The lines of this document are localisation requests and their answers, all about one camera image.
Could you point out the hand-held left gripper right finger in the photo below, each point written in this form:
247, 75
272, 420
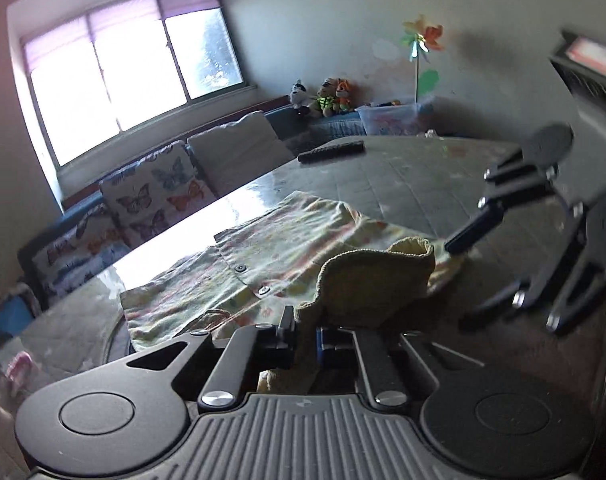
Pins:
328, 347

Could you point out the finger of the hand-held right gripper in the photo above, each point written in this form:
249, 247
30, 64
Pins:
573, 280
475, 230

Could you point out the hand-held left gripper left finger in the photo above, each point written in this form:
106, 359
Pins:
283, 345

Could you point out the yellow floral baby garment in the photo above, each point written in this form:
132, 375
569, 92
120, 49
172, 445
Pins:
283, 260

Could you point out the white cloth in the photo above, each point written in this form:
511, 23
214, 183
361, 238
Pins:
429, 133

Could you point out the clear plastic storage box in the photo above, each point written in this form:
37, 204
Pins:
393, 120

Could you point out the black remote control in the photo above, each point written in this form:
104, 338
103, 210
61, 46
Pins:
330, 151

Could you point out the orange plush toy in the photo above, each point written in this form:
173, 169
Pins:
344, 95

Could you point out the colourful paper pinwheel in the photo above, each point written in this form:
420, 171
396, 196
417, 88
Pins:
423, 35

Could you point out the upright butterfly print pillow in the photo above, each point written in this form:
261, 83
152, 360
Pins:
153, 195

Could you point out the white pillow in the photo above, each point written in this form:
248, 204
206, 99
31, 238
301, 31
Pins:
238, 150

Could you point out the brown plush bear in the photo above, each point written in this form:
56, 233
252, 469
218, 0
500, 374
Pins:
325, 97

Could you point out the blue sofa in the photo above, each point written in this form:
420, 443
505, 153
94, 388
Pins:
283, 122

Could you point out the black and white plush toy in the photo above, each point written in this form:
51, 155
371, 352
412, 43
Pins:
299, 95

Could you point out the flat butterfly print pillow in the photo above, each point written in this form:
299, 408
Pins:
78, 255

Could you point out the small pink item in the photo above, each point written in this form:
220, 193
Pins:
19, 372

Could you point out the blue cloth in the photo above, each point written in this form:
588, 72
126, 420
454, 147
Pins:
10, 317

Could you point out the window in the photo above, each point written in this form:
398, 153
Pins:
133, 75

